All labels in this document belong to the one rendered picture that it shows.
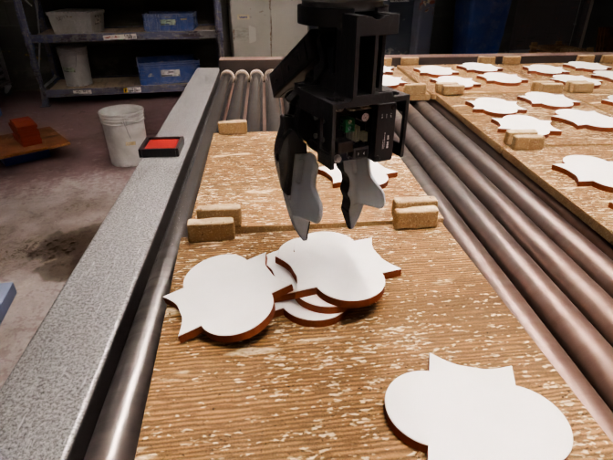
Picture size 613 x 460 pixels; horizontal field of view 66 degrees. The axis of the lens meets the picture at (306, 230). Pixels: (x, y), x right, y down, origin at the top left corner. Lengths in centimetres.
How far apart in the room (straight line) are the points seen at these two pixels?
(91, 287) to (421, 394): 39
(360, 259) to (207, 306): 17
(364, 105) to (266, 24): 502
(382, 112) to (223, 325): 23
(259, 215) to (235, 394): 32
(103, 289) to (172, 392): 21
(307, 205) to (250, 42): 499
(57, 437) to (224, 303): 17
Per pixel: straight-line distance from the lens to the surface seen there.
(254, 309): 46
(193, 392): 43
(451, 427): 40
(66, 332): 56
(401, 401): 40
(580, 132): 116
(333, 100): 38
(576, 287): 64
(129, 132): 348
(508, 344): 49
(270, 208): 69
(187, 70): 535
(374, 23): 37
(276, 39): 543
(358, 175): 47
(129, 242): 69
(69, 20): 541
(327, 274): 49
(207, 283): 51
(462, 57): 190
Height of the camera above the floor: 125
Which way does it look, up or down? 29 degrees down
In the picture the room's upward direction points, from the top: straight up
